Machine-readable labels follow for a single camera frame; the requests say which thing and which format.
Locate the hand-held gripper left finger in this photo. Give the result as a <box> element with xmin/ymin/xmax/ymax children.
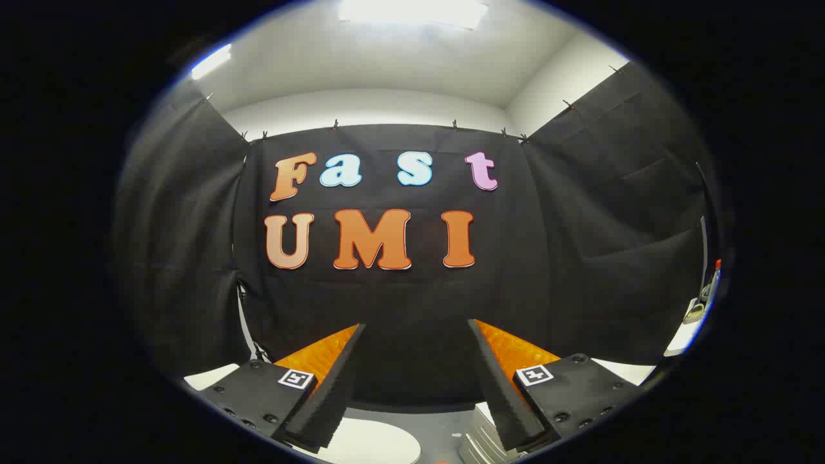
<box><xmin>192</xmin><ymin>324</ymin><xmax>367</xmax><ymax>452</ymax></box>

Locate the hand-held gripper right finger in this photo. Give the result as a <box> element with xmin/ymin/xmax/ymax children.
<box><xmin>467</xmin><ymin>318</ymin><xmax>646</xmax><ymax>453</ymax></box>

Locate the white toilet lid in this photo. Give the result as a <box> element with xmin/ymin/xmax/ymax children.
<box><xmin>308</xmin><ymin>418</ymin><xmax>423</xmax><ymax>464</ymax></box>

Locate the black backdrop cloth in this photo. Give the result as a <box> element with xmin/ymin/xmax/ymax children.
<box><xmin>113</xmin><ymin>61</ymin><xmax>724</xmax><ymax>413</ymax></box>

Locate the red capped bottle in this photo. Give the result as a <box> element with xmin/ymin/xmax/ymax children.
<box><xmin>705</xmin><ymin>259</ymin><xmax>723</xmax><ymax>304</ymax></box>

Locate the rectangular ceiling light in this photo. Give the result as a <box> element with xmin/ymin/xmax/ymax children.
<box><xmin>189</xmin><ymin>43</ymin><xmax>233</xmax><ymax>81</ymax></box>
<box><xmin>338</xmin><ymin>0</ymin><xmax>489</xmax><ymax>30</ymax></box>

